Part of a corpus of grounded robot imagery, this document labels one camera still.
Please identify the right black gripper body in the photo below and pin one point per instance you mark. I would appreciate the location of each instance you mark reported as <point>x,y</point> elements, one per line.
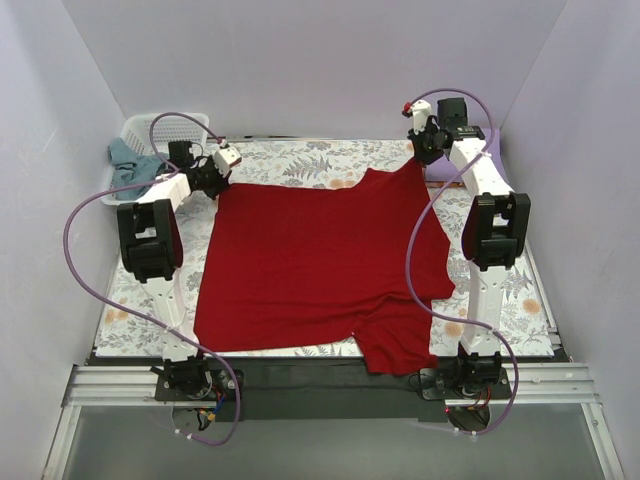
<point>428,145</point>

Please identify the blue-grey t shirt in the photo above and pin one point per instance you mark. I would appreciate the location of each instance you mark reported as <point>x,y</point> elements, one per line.
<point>131,168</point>

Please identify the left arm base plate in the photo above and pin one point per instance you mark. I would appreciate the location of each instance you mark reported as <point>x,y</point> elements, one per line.
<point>213,385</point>

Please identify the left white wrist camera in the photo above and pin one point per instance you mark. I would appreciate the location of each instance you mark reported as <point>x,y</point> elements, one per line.
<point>226,158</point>

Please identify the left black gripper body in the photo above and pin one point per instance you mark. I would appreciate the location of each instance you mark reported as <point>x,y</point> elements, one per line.
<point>211,181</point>

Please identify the aluminium rail frame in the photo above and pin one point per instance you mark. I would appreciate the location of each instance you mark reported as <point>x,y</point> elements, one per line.
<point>327,420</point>

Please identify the floral tablecloth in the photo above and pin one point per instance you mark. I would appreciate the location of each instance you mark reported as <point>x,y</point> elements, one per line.
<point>335,164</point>

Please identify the red t shirt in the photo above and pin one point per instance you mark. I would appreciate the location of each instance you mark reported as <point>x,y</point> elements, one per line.
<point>291,267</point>

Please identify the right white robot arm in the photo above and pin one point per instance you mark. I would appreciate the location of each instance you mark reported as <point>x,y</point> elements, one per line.
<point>492,239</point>

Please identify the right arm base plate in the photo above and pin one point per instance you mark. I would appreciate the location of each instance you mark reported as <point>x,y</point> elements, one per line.
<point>445,383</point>

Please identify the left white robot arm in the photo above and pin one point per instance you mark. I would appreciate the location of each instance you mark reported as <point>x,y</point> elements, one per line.
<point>152,251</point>

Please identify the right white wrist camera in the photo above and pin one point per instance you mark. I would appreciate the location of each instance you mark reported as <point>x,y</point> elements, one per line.
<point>419,113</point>

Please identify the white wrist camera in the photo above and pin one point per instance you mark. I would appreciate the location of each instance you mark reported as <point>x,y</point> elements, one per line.
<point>419,113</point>
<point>226,158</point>

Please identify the white plastic basket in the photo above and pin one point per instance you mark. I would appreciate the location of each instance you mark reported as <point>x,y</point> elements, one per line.
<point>135,134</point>

